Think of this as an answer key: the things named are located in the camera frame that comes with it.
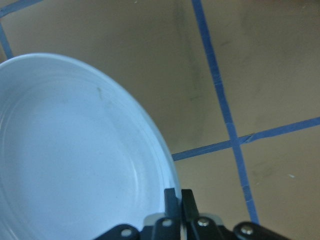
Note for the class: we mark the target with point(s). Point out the blue plate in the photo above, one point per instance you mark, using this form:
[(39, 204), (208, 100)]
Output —
[(78, 154)]

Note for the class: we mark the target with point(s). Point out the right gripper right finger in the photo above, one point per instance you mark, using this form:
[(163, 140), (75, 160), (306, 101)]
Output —
[(201, 227)]

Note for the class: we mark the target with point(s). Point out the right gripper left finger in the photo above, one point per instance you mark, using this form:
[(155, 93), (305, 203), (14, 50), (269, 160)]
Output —
[(167, 227)]

